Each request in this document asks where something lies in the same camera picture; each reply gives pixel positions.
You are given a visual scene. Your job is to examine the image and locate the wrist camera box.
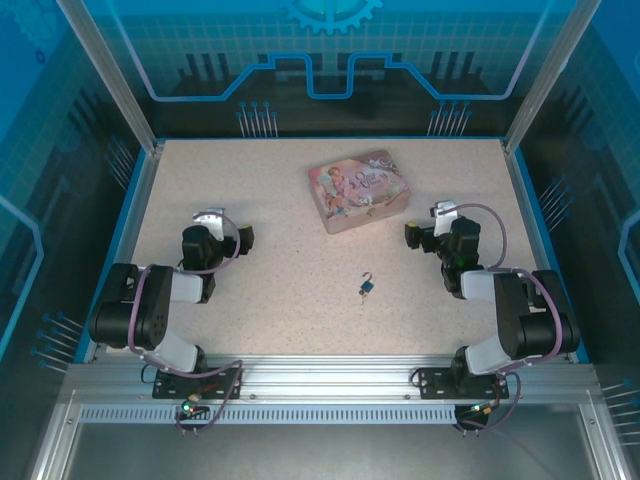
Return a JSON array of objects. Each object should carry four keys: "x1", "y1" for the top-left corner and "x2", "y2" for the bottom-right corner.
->
[
  {"x1": 428, "y1": 200, "x2": 459, "y2": 239},
  {"x1": 192, "y1": 205, "x2": 227, "y2": 241}
]

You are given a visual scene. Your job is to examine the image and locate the grey metal shelf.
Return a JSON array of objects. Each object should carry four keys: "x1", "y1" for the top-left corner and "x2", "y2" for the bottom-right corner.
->
[{"x1": 64, "y1": 422, "x2": 596, "y2": 480}]

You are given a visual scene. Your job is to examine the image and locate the aluminium frame post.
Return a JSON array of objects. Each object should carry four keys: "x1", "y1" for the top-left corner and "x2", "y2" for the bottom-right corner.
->
[
  {"x1": 55, "y1": 0, "x2": 166, "y2": 155},
  {"x1": 502, "y1": 0, "x2": 590, "y2": 155}
]

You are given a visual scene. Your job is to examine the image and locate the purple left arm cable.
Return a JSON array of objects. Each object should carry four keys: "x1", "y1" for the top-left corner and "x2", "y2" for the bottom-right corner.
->
[{"x1": 127, "y1": 212, "x2": 246, "y2": 436}]

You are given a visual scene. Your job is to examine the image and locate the pink illustrated tin box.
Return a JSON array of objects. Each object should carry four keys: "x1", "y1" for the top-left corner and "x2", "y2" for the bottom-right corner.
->
[{"x1": 307, "y1": 148, "x2": 412, "y2": 236}]

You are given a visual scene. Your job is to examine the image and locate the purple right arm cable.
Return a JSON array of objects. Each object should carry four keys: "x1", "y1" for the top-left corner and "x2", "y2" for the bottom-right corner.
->
[{"x1": 439, "y1": 202, "x2": 569, "y2": 436}]

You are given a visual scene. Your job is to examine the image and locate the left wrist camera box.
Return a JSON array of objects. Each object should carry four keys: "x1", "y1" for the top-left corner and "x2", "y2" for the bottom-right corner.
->
[{"x1": 192, "y1": 205, "x2": 227, "y2": 241}]

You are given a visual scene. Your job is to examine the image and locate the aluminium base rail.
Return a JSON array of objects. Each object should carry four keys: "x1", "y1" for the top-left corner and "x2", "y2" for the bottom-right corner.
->
[{"x1": 64, "y1": 353, "x2": 596, "y2": 404}]

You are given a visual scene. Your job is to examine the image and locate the slotted grey cable duct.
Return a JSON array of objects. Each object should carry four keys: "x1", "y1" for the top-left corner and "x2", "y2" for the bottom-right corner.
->
[{"x1": 79, "y1": 405, "x2": 459, "y2": 423}]

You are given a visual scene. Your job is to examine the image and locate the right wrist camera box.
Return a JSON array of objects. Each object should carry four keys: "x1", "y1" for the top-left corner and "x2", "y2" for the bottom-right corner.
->
[{"x1": 428, "y1": 200, "x2": 459, "y2": 239}]

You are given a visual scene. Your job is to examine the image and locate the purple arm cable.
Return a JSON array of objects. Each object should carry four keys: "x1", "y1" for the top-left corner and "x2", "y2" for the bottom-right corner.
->
[
  {"x1": 127, "y1": 212, "x2": 246, "y2": 436},
  {"x1": 439, "y1": 202, "x2": 569, "y2": 436}
]

